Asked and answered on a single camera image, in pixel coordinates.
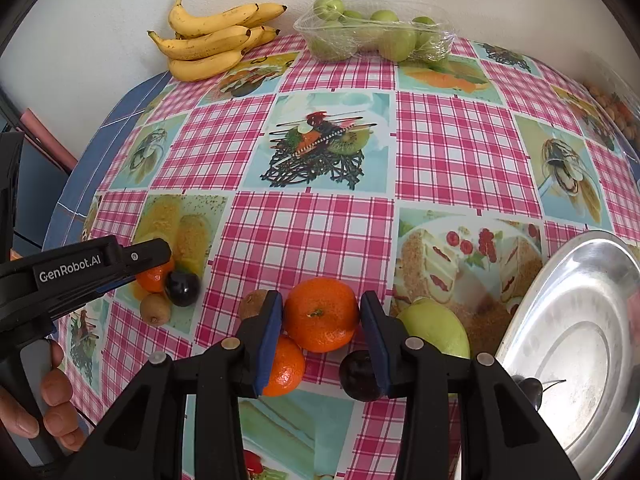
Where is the clear box of nuts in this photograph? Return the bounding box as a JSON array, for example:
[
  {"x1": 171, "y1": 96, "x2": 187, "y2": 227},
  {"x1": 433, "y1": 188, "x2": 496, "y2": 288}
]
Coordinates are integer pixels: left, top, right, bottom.
[{"x1": 585, "y1": 54, "x2": 639, "y2": 154}]

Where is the green guava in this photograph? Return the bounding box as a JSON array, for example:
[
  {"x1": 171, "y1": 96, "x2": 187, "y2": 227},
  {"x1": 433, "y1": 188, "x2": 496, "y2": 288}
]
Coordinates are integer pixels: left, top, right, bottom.
[
  {"x1": 312, "y1": 0, "x2": 345, "y2": 21},
  {"x1": 378, "y1": 28, "x2": 416, "y2": 63}
]

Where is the green guava front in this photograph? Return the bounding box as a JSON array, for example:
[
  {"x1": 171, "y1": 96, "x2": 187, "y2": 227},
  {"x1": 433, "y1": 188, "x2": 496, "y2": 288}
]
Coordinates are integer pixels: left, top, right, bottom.
[{"x1": 378, "y1": 28, "x2": 416, "y2": 63}]

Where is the yellow banana bunch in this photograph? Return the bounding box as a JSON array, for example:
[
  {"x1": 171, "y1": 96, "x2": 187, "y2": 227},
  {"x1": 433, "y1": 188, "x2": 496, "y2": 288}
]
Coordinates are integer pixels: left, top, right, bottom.
[{"x1": 148, "y1": 0, "x2": 288, "y2": 82}]

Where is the clear plastic fruit tray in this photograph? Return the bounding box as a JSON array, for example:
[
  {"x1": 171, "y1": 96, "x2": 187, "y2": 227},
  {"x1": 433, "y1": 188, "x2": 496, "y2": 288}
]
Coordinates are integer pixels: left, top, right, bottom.
[{"x1": 294, "y1": 0, "x2": 457, "y2": 62}]

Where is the small orange tangerine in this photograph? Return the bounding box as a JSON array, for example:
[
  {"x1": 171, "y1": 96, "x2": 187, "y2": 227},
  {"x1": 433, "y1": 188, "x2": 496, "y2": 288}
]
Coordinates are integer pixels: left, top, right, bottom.
[{"x1": 136, "y1": 258, "x2": 175, "y2": 294}]

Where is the checkered fruit-print tablecloth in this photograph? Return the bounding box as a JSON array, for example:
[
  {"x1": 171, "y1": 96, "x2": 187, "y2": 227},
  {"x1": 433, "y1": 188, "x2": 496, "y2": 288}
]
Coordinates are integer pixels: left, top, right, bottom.
[{"x1": 46, "y1": 36, "x2": 639, "y2": 479}]

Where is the large green mango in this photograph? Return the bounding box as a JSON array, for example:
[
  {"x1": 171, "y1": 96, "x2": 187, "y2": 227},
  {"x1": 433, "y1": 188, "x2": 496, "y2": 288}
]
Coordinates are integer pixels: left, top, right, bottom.
[{"x1": 397, "y1": 298, "x2": 471, "y2": 359}]

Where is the green guava top left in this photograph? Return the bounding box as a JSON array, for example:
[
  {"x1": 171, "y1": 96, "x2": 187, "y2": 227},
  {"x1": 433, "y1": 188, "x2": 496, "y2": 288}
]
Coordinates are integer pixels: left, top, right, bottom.
[{"x1": 312, "y1": 0, "x2": 345, "y2": 21}]

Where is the orange tangerine with stem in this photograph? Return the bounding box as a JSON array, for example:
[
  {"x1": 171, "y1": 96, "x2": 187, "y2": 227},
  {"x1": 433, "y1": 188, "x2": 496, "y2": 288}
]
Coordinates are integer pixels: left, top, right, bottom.
[{"x1": 262, "y1": 335, "x2": 305, "y2": 396}]

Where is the brown kiwi-like fruit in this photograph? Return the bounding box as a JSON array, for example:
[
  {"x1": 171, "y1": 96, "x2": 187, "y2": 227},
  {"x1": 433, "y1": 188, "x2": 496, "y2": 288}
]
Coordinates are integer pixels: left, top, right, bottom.
[{"x1": 140, "y1": 294, "x2": 171, "y2": 326}]

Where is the dark cherry with stem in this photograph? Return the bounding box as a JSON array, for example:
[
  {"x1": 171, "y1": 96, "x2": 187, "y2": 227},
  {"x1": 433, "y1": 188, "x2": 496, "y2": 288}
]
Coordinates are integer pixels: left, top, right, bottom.
[{"x1": 514, "y1": 377, "x2": 565, "y2": 411}]

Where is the large orange tangerine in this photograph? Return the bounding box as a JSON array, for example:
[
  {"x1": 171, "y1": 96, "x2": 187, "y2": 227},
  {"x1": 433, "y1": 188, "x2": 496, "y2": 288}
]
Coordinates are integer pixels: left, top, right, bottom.
[{"x1": 282, "y1": 278, "x2": 359, "y2": 353}]

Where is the person's left hand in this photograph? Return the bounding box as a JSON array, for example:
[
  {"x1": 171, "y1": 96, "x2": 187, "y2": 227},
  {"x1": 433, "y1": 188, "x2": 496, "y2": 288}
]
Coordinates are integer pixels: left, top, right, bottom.
[{"x1": 0, "y1": 340, "x2": 86, "y2": 452}]

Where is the silver metal bowl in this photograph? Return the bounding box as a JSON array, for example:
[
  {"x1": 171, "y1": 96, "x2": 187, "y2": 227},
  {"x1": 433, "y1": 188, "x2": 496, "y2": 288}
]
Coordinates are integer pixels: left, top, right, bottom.
[{"x1": 496, "y1": 231, "x2": 639, "y2": 479}]

